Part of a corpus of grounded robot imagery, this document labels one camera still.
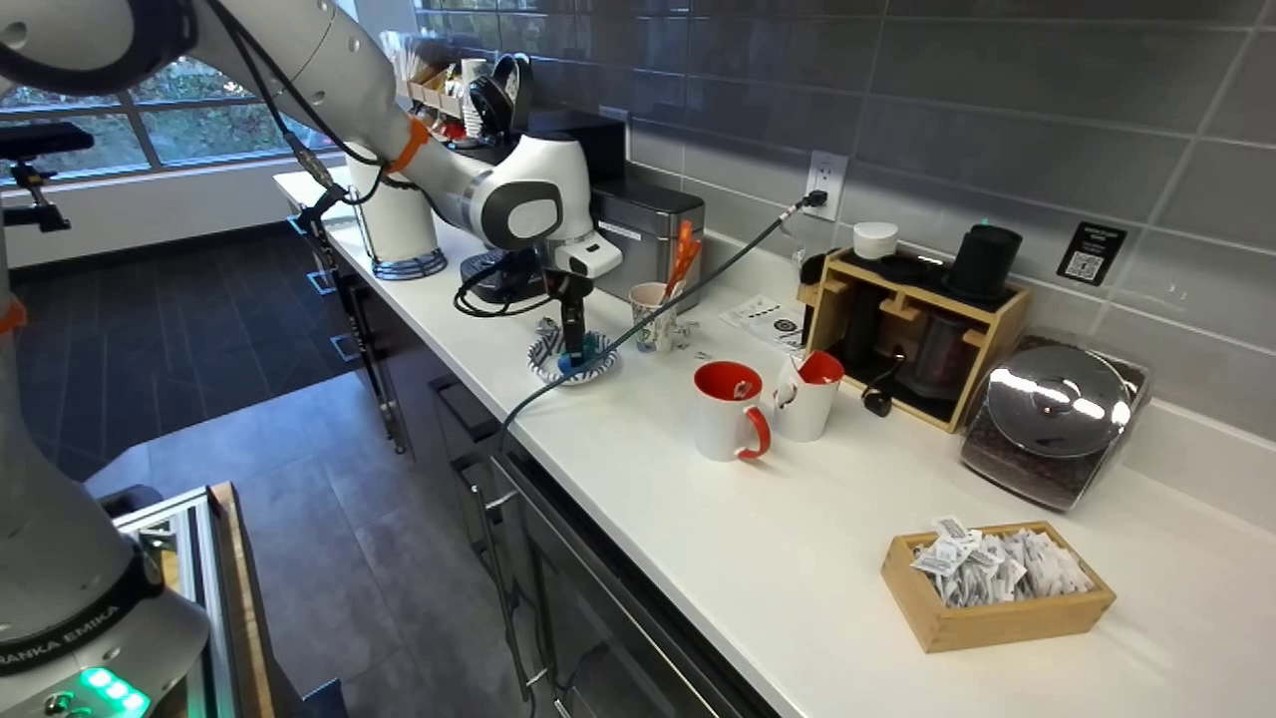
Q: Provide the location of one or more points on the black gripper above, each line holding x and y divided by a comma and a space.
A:
572, 281

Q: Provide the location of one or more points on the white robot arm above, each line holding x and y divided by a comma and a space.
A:
83, 607

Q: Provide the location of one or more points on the blue patterned plate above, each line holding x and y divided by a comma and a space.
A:
551, 353

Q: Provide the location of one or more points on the clear cup with utensils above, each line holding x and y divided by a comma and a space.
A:
657, 315

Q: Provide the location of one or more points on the silver metal box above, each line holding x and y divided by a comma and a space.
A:
644, 226

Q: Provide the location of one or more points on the white red mug front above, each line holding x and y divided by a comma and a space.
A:
727, 411

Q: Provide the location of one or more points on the white red mug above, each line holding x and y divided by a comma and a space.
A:
727, 411
807, 393

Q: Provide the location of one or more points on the white red mug back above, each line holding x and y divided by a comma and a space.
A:
807, 393

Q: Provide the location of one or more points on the wooden sugar packet tray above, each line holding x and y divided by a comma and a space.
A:
992, 585

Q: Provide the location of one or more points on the white wall outlet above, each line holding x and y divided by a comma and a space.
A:
822, 187

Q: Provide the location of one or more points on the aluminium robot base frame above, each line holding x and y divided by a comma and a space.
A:
206, 556

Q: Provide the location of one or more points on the black camera tripod mount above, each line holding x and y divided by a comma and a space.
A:
23, 149

